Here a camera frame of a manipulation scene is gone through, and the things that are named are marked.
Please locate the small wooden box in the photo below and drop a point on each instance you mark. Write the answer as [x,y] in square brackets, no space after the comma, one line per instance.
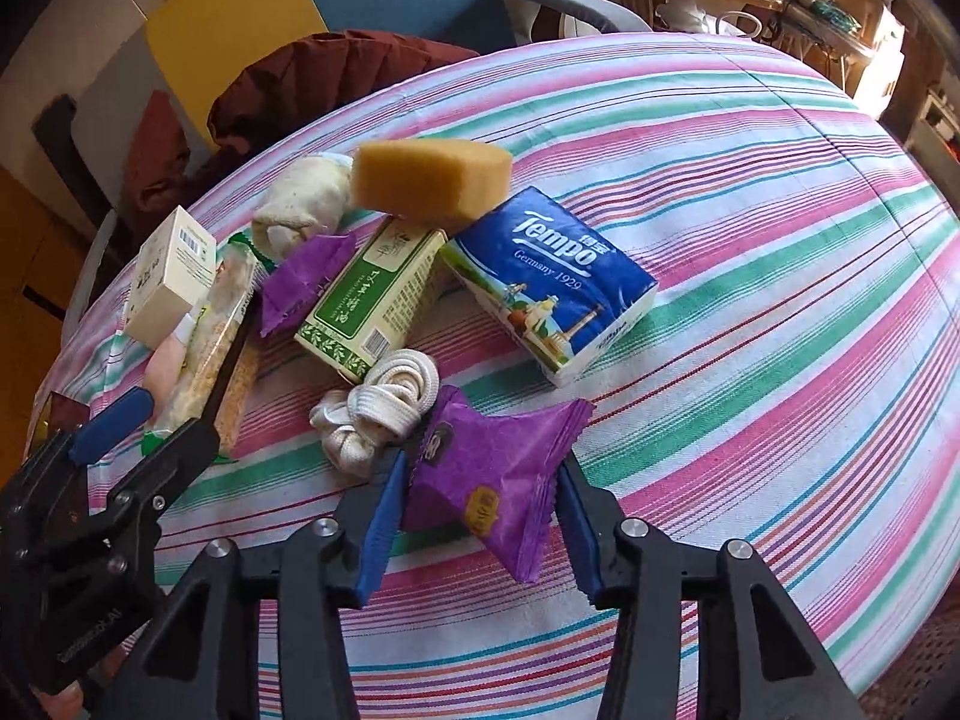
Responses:
[169,277]

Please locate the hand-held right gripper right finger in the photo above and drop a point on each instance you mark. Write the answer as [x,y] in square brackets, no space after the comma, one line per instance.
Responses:
[577,532]

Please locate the yellow sponge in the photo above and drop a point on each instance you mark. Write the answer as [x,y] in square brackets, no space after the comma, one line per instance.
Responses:
[427,180]

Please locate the purple snack packet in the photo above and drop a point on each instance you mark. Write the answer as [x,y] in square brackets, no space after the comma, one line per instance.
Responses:
[300,285]
[495,465]

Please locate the patchwork upholstered chair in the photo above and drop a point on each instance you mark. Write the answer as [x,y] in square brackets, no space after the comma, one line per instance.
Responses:
[217,22]

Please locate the blue tissue pack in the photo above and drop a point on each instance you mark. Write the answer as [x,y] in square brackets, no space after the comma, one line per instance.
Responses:
[547,262]

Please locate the striped tablecloth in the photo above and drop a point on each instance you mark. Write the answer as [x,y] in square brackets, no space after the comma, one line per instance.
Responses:
[750,315]

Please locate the dark red jacket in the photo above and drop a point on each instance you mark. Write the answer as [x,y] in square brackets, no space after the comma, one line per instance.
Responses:
[337,82]

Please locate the cereal bar packet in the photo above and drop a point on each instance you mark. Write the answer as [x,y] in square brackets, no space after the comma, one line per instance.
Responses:
[217,315]

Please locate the white cloth bundle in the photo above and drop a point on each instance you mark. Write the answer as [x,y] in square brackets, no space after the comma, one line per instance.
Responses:
[300,199]

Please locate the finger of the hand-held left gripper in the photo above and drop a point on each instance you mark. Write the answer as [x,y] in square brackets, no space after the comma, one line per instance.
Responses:
[112,420]
[187,446]

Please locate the green tea box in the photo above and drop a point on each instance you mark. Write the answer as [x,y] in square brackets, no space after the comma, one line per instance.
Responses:
[360,307]

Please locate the dark red packet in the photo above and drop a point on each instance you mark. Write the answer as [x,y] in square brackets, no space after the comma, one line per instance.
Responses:
[66,409]

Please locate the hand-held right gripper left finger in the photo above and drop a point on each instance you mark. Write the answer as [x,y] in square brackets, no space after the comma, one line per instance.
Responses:
[379,532]

